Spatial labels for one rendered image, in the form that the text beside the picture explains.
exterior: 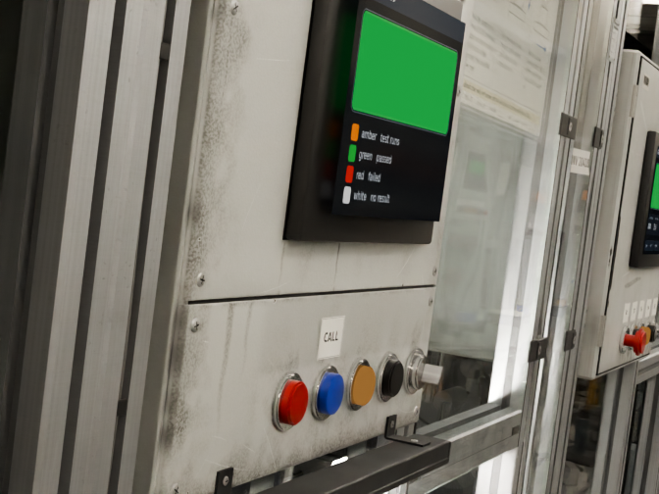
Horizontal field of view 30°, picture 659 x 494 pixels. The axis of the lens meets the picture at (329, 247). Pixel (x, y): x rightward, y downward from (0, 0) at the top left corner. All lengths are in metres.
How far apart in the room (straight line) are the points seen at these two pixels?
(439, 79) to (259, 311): 0.27
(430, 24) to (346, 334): 0.24
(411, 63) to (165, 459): 0.35
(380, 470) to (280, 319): 0.16
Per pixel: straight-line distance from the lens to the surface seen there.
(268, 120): 0.76
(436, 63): 0.95
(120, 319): 0.67
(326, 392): 0.87
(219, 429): 0.76
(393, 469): 0.94
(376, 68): 0.84
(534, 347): 1.47
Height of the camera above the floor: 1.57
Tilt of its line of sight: 3 degrees down
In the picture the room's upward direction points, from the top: 7 degrees clockwise
